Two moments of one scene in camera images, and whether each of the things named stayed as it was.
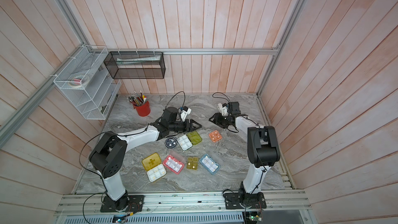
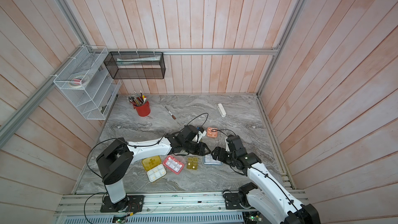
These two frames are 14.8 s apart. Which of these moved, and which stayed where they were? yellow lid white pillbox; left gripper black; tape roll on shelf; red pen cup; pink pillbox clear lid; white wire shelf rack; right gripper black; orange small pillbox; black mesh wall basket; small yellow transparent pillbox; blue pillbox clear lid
Moved: blue pillbox clear lid; left gripper black; right gripper black; orange small pillbox
Stayed: small yellow transparent pillbox; black mesh wall basket; tape roll on shelf; white wire shelf rack; red pen cup; pink pillbox clear lid; yellow lid white pillbox
